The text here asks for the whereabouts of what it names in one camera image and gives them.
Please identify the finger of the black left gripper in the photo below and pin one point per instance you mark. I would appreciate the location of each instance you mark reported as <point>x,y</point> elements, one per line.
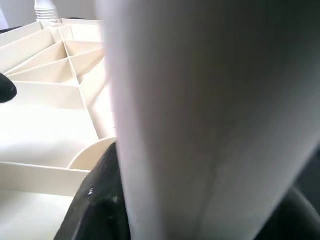
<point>7,88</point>

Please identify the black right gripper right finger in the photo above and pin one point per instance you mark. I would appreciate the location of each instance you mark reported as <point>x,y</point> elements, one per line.
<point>295,220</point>

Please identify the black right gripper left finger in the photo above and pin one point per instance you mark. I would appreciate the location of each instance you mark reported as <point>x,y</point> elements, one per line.
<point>100,212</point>

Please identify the white plastic table top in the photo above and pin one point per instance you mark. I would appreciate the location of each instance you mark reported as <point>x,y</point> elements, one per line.
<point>37,125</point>

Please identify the white plastic table leg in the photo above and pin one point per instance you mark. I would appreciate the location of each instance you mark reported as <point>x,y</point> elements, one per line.
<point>45,10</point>
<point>200,112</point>

